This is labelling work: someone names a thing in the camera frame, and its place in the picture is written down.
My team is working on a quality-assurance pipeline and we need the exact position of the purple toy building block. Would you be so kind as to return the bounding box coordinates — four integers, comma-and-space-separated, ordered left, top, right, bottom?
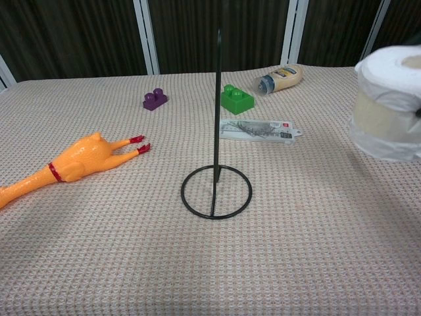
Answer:
142, 88, 168, 112

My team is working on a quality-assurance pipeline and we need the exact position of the beige waffle-weave tablecloth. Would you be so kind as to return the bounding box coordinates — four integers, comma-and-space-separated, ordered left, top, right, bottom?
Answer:
0, 65, 421, 316

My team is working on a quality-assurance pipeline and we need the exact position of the white partition frame post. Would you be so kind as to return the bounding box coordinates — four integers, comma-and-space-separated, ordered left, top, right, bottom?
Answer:
280, 0, 310, 66
0, 54, 16, 90
132, 0, 161, 76
357, 0, 392, 63

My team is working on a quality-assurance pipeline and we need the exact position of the green toy building block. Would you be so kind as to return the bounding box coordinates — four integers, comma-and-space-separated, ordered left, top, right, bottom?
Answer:
220, 84, 257, 116

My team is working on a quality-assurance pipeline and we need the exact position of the cream squeeze sauce bottle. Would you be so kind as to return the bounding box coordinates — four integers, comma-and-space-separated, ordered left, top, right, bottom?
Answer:
255, 64, 306, 97

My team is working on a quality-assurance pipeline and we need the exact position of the orange rubber chicken toy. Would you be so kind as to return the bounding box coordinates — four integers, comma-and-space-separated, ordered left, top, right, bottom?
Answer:
0, 131, 152, 210

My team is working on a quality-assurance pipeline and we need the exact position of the black wire roll holder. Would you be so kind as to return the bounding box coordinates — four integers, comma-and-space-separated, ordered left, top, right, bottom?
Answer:
180, 28, 253, 219

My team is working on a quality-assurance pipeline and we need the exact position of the clear packaged ruler set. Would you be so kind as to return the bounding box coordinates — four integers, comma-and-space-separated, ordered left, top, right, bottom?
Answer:
219, 118, 303, 145

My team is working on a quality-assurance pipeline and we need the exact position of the white paper towel roll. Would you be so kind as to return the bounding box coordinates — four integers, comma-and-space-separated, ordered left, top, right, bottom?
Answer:
348, 45, 421, 162

